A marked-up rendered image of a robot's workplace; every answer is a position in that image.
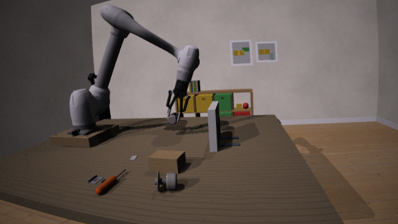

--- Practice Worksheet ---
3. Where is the orange-handled screwdriver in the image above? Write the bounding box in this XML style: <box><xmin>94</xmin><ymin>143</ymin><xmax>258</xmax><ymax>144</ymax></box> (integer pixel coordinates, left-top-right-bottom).
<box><xmin>96</xmin><ymin>169</ymin><xmax>126</xmax><ymax>195</ymax></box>

